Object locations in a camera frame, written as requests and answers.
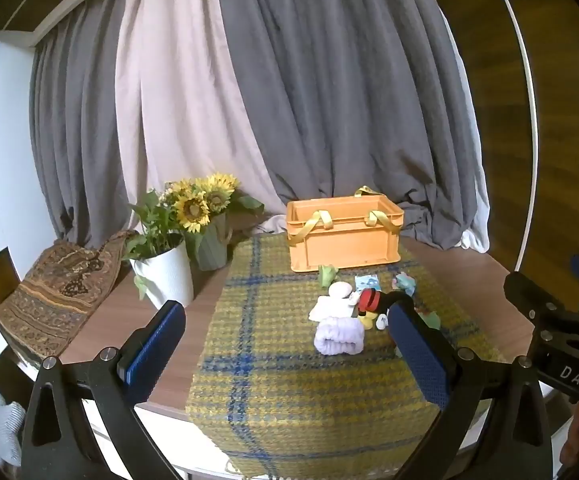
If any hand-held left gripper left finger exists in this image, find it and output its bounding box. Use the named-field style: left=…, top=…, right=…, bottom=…
left=20, top=300, right=188, bottom=480

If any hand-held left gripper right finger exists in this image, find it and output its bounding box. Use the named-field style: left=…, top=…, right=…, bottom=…
left=387, top=295, right=555, bottom=480

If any pastel fish plush toy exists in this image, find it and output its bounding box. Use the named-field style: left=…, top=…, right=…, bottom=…
left=392, top=271, right=419, bottom=297

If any orange plastic crate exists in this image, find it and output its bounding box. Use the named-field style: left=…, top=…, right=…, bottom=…
left=286, top=186, right=405, bottom=273

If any red black mouse plush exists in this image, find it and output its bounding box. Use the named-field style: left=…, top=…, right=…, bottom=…
left=354, top=287, right=415, bottom=331

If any white flower pot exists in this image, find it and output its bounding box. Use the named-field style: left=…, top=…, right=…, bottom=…
left=130, top=240, right=195, bottom=311

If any lavender rolled towel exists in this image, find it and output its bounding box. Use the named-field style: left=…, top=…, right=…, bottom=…
left=314, top=316, right=365, bottom=358

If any white folded cloth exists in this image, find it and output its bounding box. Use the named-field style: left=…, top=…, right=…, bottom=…
left=308, top=296, right=357, bottom=322

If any brown patterned cushion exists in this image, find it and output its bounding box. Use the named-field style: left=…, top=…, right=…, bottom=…
left=0, top=230, right=140, bottom=361

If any green vase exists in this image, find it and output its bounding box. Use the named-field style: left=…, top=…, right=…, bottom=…
left=196, top=212, right=231, bottom=272

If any green leafy plant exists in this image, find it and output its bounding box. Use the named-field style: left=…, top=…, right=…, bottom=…
left=122, top=187, right=190, bottom=262

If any yellow blue plaid blanket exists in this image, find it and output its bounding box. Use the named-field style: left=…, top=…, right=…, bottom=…
left=184, top=232, right=505, bottom=480

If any sunflower bouquet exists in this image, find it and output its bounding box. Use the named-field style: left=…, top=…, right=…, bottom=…
left=162, top=172, right=265, bottom=235

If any white knitted cushion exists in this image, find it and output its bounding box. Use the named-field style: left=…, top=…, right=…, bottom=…
left=0, top=391, right=26, bottom=468

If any pale pink curtain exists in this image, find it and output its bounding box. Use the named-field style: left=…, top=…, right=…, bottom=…
left=114, top=0, right=290, bottom=206

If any grey curtain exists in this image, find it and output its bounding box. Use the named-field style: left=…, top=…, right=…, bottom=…
left=30, top=0, right=490, bottom=252

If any white curved rail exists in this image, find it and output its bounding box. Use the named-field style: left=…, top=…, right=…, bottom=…
left=484, top=0, right=541, bottom=276

